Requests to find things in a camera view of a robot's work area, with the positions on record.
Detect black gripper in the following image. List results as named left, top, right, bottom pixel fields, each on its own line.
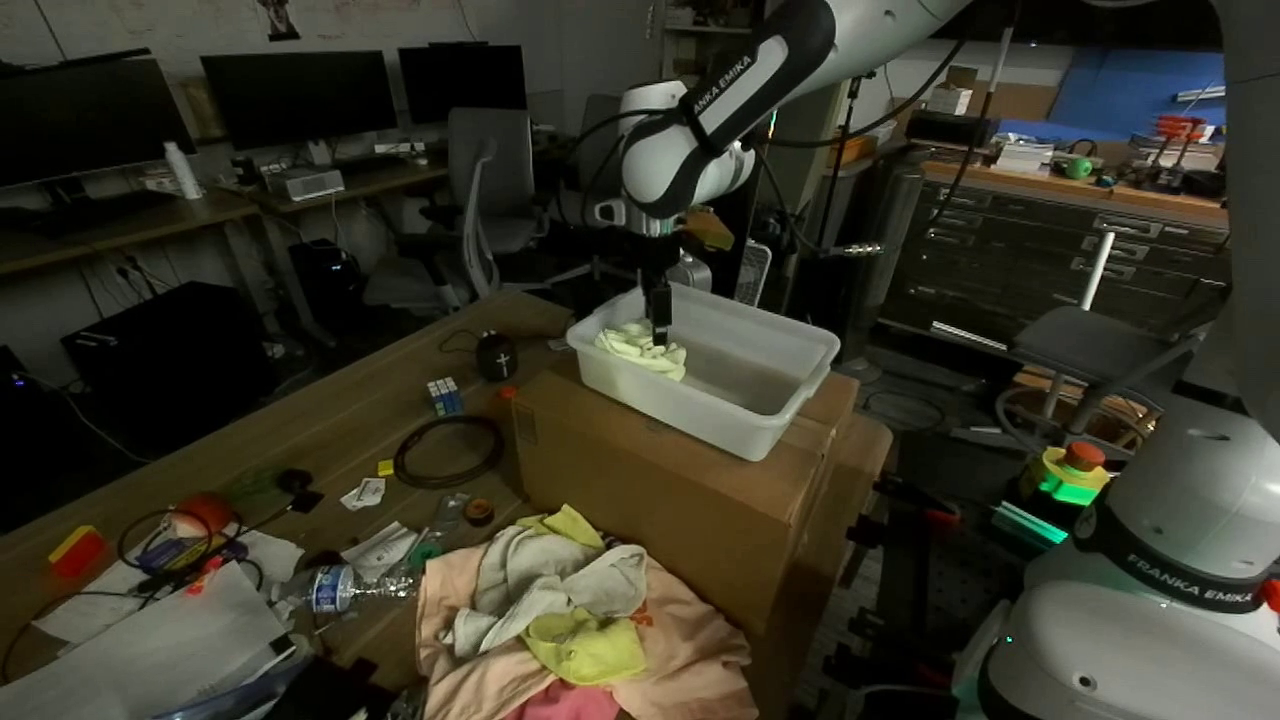
left=631, top=232, right=721, bottom=341

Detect pale yellow towel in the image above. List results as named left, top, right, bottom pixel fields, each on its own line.
left=594, top=310, right=698, bottom=386

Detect peach printed t-shirt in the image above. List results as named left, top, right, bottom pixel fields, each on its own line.
left=411, top=509, right=765, bottom=720

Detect bright yellow-green towel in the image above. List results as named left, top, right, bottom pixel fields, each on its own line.
left=518, top=501, right=654, bottom=692

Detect pink t-shirt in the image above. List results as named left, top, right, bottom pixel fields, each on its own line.
left=518, top=674, right=627, bottom=720

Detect white plastic box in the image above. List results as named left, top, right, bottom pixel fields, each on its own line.
left=565, top=273, right=844, bottom=464

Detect large brown cardboard box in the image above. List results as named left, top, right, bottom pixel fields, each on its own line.
left=508, top=355, right=896, bottom=640

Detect small brown cardboard box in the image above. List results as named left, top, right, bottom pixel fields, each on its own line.
left=918, top=62, right=1060, bottom=144

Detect grey office chair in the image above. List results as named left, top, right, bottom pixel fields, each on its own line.
left=439, top=102, right=549, bottom=299
left=539, top=92, right=631, bottom=273

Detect black computer mouse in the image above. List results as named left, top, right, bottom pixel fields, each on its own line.
left=471, top=329, right=520, bottom=386

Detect small rubik's cube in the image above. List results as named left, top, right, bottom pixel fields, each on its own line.
left=425, top=371, right=466, bottom=418

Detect black computer monitor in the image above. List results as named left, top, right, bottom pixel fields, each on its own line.
left=0, top=51, right=200, bottom=192
left=195, top=46, right=405, bottom=150
left=398, top=38, right=534, bottom=126

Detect green tape roll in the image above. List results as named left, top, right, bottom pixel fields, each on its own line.
left=405, top=526, right=452, bottom=579

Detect small white tag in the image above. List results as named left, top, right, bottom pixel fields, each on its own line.
left=335, top=470, right=393, bottom=516

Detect small white device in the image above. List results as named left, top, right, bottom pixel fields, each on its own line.
left=282, top=165, right=350, bottom=209

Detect white paper wrapper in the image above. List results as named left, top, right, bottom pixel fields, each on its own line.
left=335, top=516, right=425, bottom=585

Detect black tool cabinet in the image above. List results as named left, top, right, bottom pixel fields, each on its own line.
left=874, top=156, right=1238, bottom=353

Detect small black object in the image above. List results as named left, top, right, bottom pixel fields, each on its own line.
left=273, top=464, right=323, bottom=516

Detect clear plastic water bottle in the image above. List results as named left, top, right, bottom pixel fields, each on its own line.
left=273, top=555, right=420, bottom=621

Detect grey stool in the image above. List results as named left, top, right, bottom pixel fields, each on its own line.
left=1008, top=226, right=1206, bottom=396

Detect yellow emergency stop button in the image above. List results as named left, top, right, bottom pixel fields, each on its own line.
left=1024, top=436, right=1121, bottom=511

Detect black bag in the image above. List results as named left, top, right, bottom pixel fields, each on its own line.
left=55, top=276, right=290, bottom=461

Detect white plastic bottle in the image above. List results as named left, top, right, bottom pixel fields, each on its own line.
left=159, top=135, right=210, bottom=205

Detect red round lid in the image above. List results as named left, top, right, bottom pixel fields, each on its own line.
left=171, top=488, right=239, bottom=534

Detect blue board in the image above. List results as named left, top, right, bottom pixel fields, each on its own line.
left=1047, top=46, right=1229, bottom=148

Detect long wooden desk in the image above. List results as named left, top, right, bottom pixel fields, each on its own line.
left=0, top=156, right=452, bottom=278

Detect white paper sheets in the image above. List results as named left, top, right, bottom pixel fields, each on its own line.
left=0, top=555, right=312, bottom=720

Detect red and yellow block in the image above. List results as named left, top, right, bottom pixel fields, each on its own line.
left=44, top=521, right=117, bottom=589

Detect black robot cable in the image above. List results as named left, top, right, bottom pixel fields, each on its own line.
left=757, top=24, right=1024, bottom=257

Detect black cable ring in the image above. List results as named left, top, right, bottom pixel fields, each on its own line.
left=393, top=411, right=508, bottom=490

